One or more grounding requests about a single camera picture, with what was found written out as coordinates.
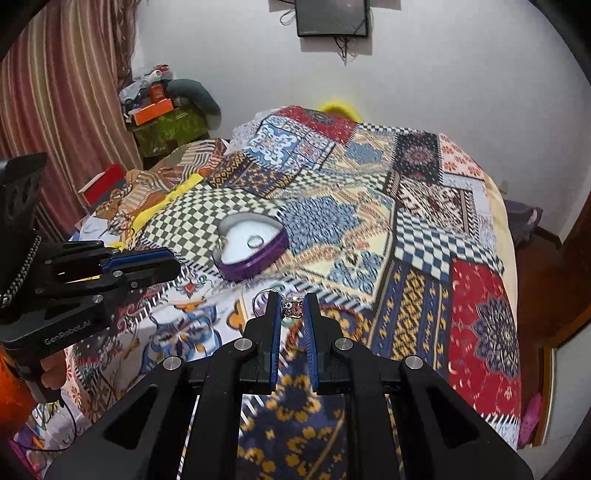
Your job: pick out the grey cushion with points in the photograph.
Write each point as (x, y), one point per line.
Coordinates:
(198, 94)

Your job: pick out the wooden door frame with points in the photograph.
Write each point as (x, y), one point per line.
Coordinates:
(561, 295)

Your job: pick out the striped red curtain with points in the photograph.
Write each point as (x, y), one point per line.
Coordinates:
(60, 92)

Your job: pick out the person's left hand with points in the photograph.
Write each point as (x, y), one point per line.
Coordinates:
(55, 371)

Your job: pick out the purple heart-shaped jewelry box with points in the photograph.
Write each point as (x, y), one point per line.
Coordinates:
(251, 258)

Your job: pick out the black wall-mounted screen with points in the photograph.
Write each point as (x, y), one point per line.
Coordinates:
(332, 17)

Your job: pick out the yellow pillow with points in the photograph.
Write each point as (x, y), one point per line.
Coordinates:
(339, 107)

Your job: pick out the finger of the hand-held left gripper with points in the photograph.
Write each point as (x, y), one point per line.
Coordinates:
(147, 272)
(138, 256)

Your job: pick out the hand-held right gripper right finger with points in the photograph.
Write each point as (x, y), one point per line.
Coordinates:
(310, 344)

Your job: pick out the grey purple slipper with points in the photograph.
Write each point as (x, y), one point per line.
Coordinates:
(521, 219)

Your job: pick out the small silver pendant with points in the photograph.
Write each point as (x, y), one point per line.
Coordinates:
(225, 242)

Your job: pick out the orange box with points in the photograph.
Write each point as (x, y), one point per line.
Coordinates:
(152, 110)

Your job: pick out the pink slipper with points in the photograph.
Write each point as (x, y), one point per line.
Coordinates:
(530, 420)

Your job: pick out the person's left forearm orange sleeve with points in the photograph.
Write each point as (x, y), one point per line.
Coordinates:
(14, 397)

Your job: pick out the red flat box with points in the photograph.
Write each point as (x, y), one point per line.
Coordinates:
(99, 182)

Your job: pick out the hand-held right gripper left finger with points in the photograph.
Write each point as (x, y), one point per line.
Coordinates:
(275, 344)

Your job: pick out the pile of white clutter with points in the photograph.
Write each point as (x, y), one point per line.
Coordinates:
(145, 83)

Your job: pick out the patchwork printed blanket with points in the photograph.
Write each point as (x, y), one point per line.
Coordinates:
(406, 277)

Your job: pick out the green patterned box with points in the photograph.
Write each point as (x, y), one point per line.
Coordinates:
(168, 131)

